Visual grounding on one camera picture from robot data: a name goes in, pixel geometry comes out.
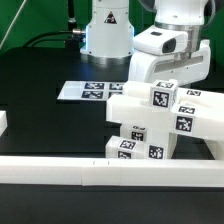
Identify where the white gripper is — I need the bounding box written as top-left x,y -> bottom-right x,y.
128,25 -> 211,85

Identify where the white chair back frame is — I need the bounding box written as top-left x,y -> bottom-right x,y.
106,81 -> 224,141

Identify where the white chair seat part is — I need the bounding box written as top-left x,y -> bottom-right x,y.
146,129 -> 177,159

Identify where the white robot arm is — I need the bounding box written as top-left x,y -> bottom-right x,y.
80,0 -> 216,85

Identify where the white right fence bar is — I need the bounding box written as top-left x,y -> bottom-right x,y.
205,140 -> 224,160

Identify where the white fence bar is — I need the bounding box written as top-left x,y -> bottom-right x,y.
0,111 -> 7,137
0,156 -> 224,187
205,140 -> 224,160

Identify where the white left fence bar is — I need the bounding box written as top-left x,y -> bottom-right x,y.
0,111 -> 7,137

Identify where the white front fence bar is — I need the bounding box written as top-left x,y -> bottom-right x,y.
0,156 -> 224,187

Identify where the black cable with connector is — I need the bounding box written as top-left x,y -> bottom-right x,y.
22,29 -> 87,48

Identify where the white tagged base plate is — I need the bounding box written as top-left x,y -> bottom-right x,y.
58,81 -> 124,101

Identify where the black vertical post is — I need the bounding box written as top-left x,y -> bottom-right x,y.
67,0 -> 76,23

